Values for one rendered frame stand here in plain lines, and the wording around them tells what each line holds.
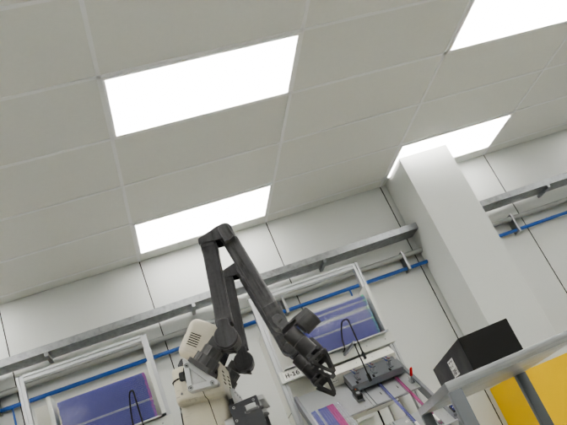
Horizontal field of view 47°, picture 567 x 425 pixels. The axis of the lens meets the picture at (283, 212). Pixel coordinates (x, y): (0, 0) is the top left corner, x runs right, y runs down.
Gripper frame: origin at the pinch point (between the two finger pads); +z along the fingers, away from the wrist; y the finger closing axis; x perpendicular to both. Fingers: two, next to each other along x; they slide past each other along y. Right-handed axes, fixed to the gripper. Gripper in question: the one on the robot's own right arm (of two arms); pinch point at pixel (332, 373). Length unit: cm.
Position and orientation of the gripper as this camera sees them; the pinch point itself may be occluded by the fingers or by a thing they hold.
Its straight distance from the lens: 218.3
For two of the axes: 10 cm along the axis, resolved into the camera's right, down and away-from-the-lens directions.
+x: -7.0, 6.7, -2.6
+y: 0.7, 4.2, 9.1
